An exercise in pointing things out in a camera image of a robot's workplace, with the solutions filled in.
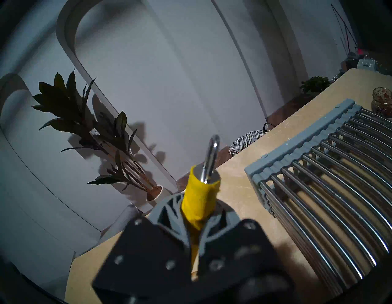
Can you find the tall potted plant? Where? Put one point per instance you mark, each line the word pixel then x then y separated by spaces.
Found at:
pixel 79 107

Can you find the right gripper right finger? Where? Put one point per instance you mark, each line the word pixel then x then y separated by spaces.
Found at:
pixel 239 260

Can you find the grey dish drying rack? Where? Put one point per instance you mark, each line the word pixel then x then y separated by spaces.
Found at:
pixel 321 184

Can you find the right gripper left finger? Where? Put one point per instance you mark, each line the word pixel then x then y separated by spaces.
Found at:
pixel 147 260

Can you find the bushy small potted plant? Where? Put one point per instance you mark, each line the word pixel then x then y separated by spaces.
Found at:
pixel 315 85

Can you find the woven wicker basket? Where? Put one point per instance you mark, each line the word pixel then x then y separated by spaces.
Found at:
pixel 245 142

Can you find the glass jam jar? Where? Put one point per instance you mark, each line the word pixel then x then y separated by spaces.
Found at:
pixel 382 102

